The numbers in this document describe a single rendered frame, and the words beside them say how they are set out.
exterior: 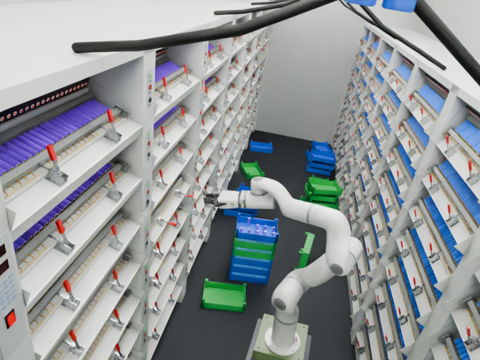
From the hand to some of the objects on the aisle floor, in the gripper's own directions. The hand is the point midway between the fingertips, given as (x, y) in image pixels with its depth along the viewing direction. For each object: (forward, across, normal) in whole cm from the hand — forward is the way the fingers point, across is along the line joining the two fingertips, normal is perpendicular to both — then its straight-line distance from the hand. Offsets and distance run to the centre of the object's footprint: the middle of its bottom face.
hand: (208, 198), depth 178 cm
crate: (0, -75, +110) cm, 133 cm away
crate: (+12, -43, +107) cm, 116 cm away
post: (+49, +35, +100) cm, 116 cm away
